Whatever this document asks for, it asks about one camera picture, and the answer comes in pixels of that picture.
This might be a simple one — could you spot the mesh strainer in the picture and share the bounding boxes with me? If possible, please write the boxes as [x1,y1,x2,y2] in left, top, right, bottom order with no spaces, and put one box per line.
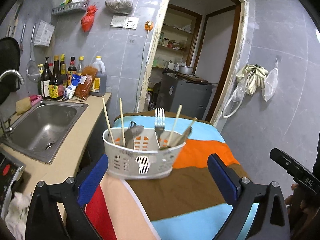
[26,23,40,83]

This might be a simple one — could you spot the hanging white cotton gloves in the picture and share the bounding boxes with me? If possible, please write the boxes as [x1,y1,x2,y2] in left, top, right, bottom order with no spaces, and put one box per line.
[236,64,268,96]

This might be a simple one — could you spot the hanging grey filled bag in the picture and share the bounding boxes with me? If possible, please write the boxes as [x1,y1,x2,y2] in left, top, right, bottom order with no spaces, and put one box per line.
[105,0,133,15]

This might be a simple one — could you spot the metal pot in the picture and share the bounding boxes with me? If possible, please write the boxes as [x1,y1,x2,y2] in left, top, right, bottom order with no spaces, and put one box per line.
[178,65,193,75]

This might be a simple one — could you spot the steel spoon with patterned handle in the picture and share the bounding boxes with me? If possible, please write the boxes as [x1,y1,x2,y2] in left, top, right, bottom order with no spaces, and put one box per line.
[124,121,144,150]

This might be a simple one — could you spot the chrome faucet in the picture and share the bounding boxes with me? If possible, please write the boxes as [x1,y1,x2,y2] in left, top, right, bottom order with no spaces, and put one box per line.
[1,69,25,140]

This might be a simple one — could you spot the yellow sponge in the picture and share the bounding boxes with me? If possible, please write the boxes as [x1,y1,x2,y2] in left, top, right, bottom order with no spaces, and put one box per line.
[16,97,31,114]

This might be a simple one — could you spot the white rag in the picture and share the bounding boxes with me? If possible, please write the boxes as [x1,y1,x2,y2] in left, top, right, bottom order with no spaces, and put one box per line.
[5,192,31,239]

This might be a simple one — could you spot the white plastic utensil basket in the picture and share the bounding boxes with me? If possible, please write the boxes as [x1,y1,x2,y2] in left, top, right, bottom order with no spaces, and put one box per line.
[102,127,186,180]

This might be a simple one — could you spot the stainless steel sink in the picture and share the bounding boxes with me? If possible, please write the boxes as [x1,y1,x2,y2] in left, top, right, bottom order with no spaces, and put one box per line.
[1,100,88,164]

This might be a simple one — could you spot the large oil jug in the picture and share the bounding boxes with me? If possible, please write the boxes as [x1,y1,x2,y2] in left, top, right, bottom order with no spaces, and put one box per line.
[89,56,107,97]

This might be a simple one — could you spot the steel fork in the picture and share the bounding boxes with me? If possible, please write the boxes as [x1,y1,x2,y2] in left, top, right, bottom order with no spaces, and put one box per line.
[154,108,165,144]

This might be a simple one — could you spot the wooden door frame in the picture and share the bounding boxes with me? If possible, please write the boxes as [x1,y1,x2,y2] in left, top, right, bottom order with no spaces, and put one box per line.
[135,0,255,126]

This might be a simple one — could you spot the white wall socket panel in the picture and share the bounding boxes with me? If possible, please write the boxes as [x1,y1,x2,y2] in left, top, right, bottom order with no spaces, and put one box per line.
[110,15,139,30]

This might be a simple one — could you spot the black pan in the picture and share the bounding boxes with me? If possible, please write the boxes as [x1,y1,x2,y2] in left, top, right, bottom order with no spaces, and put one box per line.
[0,37,21,104]

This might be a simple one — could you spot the striped blue orange brown cloth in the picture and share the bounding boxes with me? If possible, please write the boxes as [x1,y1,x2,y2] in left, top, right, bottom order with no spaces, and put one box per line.
[105,122,246,239]

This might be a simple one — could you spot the red plastic bag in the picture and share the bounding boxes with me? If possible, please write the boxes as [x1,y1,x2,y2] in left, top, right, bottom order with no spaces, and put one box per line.
[81,5,97,32]

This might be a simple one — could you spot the grey cabinet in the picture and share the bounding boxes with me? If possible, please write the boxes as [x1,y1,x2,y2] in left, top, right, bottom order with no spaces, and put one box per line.
[156,73,216,120]

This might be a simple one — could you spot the dark soy sauce bottle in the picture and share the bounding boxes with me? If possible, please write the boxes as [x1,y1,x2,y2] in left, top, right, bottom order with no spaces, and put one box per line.
[49,55,63,100]

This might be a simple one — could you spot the orange wall plug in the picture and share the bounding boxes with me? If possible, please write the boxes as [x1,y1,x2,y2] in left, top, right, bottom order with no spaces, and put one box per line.
[144,21,153,31]

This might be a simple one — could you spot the black induction cooker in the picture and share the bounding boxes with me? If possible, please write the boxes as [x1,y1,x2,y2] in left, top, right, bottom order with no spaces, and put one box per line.
[0,148,25,219]

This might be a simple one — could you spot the hanging clear plastic bag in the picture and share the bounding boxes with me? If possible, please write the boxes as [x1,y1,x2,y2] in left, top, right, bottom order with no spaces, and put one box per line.
[261,59,278,102]

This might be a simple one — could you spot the white wall box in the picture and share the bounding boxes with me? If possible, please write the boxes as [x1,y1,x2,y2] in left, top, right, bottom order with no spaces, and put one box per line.
[33,20,55,47]

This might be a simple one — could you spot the wire wall rack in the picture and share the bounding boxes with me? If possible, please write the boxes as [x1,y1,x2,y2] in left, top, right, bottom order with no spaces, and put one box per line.
[52,1,89,16]

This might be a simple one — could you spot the beige kitchen counter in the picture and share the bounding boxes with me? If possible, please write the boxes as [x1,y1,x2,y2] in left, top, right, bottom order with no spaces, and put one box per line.
[0,92,112,225]

